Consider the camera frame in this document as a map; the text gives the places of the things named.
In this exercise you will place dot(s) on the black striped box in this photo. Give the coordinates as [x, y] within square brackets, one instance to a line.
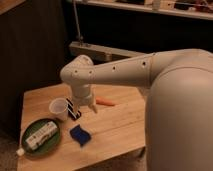
[71, 112]

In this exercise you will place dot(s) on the metal pole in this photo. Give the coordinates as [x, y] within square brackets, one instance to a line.
[79, 36]

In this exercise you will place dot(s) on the white toothpaste tube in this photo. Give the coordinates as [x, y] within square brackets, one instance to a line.
[39, 137]

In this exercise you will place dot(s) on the orange carrot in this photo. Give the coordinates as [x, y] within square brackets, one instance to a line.
[105, 102]

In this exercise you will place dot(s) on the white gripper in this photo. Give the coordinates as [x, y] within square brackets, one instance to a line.
[87, 100]

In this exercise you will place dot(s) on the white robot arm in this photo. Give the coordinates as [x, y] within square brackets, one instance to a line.
[179, 106]

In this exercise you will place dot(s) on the white wall shelf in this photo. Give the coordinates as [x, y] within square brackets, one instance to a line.
[154, 6]

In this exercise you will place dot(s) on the translucent plastic cup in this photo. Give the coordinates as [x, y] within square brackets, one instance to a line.
[59, 108]

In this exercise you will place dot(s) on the green plate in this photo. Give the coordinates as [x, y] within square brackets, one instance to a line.
[48, 146]

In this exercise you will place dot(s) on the wooden table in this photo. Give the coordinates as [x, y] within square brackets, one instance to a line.
[111, 131]

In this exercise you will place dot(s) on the blue sponge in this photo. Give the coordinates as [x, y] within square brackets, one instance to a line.
[80, 135]

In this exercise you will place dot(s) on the long grey case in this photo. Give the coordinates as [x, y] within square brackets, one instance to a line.
[100, 53]

